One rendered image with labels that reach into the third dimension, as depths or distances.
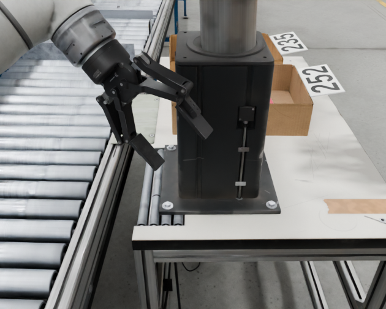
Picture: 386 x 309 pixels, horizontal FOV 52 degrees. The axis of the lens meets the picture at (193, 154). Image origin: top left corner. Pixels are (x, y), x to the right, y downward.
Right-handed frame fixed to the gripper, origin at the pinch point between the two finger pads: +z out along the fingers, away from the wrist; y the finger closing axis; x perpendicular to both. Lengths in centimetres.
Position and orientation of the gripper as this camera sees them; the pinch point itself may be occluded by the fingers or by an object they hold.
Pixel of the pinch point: (178, 146)
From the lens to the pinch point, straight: 67.7
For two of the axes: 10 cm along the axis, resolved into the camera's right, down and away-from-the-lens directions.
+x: 4.5, -5.3, 7.2
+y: 6.3, -3.9, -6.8
